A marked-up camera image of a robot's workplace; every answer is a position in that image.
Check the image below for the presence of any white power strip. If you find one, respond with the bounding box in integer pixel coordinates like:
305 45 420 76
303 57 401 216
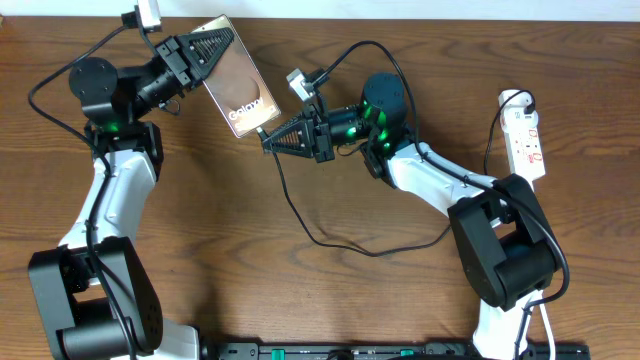
498 89 546 187

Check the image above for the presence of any black charger cable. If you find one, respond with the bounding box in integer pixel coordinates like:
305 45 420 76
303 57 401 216
255 89 539 259

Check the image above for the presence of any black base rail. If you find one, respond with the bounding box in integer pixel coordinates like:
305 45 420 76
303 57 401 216
214 339 591 360

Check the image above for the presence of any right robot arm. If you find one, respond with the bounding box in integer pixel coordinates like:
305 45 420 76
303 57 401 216
261 69 568 359

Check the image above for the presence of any white power strip cord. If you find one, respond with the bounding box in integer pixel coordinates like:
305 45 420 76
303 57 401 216
537 299 557 360

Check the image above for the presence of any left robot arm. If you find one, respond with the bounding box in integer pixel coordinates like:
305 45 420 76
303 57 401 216
28 27 235 359

